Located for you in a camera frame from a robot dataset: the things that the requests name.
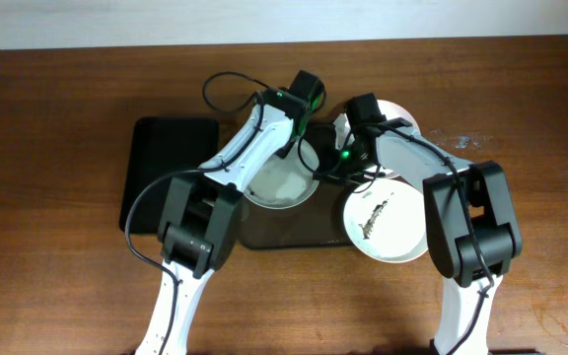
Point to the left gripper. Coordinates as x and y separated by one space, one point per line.
320 136

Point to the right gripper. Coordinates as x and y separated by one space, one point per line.
336 175

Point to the cream plate front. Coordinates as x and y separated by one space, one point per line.
386 221

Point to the white plate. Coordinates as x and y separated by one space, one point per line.
283 183

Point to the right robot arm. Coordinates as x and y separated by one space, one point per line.
471 227

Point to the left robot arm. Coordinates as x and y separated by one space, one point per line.
203 206

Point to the brown serving tray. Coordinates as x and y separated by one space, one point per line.
315 223

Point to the black small tray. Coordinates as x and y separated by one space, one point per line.
161 145

